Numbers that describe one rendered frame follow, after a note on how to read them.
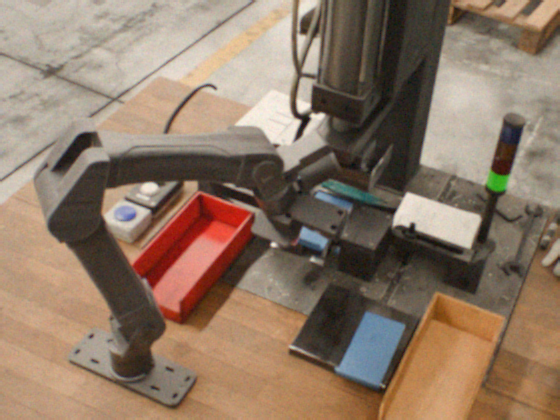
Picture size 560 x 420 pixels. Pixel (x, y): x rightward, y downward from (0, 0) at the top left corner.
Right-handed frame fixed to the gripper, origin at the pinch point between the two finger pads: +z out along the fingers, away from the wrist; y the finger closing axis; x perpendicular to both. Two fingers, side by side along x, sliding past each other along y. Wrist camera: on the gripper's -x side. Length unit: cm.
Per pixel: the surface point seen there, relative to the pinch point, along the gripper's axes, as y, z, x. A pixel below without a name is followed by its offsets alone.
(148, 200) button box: -1.4, 13.9, 32.7
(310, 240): 0.6, 4.7, -2.2
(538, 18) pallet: 199, 215, 3
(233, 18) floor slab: 141, 202, 139
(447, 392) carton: -13.1, 9.0, -32.2
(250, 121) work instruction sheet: 28, 34, 31
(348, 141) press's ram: 15.5, -6.3, -3.8
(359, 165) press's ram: 13.6, -2.7, -6.2
